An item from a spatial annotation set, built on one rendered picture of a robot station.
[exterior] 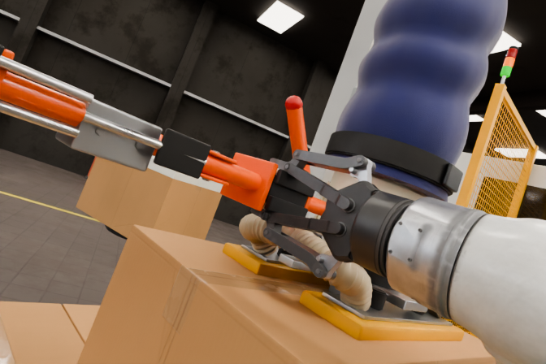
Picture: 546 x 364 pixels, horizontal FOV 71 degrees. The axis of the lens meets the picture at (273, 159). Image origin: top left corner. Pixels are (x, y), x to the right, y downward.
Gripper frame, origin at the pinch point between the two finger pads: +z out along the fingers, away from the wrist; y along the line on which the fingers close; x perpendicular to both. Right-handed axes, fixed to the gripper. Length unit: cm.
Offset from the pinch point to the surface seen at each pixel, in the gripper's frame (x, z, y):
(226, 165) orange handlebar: -8.4, -2.2, -0.6
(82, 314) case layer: 20, 72, 54
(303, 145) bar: 3.6, -0.8, -7.1
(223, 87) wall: 454, 721, -181
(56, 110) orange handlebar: -25.6, -1.7, 0.4
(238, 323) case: -4.7, -9.0, 13.8
